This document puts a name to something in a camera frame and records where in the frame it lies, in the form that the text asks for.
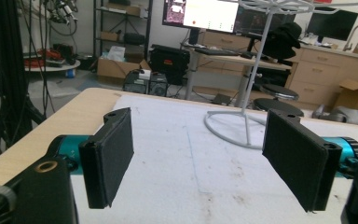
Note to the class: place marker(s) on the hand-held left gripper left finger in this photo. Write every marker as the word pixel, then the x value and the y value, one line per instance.
pixel 105 161

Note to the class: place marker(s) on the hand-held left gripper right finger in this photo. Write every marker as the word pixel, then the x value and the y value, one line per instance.
pixel 295 158

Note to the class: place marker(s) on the black round stool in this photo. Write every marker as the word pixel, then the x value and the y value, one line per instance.
pixel 279 91
pixel 276 107

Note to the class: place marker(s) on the grey bag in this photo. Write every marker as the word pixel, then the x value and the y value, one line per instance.
pixel 348 116

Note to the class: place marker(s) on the white table mat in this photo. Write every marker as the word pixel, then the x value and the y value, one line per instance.
pixel 183 186

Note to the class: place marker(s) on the black equipment box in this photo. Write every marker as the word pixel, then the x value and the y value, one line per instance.
pixel 136 82
pixel 158 85

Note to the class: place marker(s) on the wooden drawer cabinet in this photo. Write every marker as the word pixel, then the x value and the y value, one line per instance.
pixel 317 71

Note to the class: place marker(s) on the open cardboard box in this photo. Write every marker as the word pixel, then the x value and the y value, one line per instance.
pixel 115 69

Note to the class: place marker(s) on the round white table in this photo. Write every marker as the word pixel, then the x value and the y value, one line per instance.
pixel 59 67

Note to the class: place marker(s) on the black hard case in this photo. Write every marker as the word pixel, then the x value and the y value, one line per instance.
pixel 167 65

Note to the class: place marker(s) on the wooden standing desk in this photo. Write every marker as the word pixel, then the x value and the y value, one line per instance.
pixel 230 59

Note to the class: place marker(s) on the black keyboard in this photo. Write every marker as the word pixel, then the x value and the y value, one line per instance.
pixel 217 52

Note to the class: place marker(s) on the dark computer monitor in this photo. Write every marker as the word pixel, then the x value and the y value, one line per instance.
pixel 332 25
pixel 251 21

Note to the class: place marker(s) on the black metal shelf rack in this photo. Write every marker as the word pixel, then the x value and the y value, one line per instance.
pixel 149 28

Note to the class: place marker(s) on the lit computer monitor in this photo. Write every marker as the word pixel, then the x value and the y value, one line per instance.
pixel 208 15

